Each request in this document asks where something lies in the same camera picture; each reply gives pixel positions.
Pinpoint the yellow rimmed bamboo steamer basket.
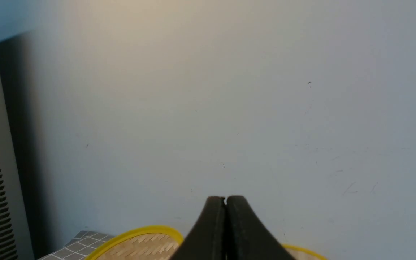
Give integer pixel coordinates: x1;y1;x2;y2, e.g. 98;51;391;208
282;244;327;260

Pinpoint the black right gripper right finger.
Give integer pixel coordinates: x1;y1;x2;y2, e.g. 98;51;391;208
226;195;295;260

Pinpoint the grey checked tablecloth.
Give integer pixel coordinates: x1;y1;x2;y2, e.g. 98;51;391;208
40;231;114;260

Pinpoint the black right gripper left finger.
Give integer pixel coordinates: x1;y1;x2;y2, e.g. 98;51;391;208
170;196;226;260

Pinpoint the yellow rimmed bamboo steamer lid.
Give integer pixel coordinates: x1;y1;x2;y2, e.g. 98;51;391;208
86;225;184;260

